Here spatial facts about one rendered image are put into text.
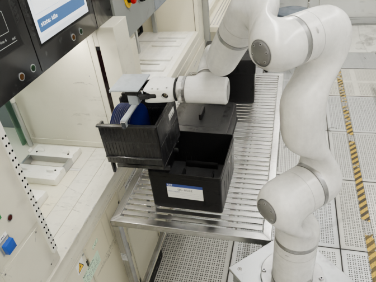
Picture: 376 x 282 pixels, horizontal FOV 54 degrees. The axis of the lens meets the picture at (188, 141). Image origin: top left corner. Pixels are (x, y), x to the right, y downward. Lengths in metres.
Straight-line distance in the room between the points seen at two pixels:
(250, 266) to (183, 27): 1.99
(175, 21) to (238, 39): 1.96
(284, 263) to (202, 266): 1.14
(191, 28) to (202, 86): 1.74
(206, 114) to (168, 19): 1.24
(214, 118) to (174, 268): 0.92
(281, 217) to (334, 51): 0.38
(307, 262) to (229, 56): 0.59
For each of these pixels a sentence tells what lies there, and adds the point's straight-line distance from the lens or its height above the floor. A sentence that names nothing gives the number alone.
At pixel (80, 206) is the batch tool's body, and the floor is 0.87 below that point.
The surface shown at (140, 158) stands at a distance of 1.25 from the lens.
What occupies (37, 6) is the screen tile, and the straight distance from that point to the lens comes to 1.10.
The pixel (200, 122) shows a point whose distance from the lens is 1.73.
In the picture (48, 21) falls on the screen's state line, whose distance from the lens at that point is 1.13.
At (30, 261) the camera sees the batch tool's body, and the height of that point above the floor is 0.98.
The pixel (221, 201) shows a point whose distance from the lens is 1.39.
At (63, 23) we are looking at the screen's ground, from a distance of 1.19.
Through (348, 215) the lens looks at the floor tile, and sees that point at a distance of 2.55.
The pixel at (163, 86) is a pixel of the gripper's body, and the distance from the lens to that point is 1.17.
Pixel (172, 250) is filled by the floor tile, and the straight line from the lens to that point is 2.31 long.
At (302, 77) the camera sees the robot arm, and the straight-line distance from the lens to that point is 0.83.
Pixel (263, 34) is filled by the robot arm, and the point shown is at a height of 1.55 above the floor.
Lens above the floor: 1.79
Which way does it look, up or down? 35 degrees down
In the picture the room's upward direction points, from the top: 6 degrees counter-clockwise
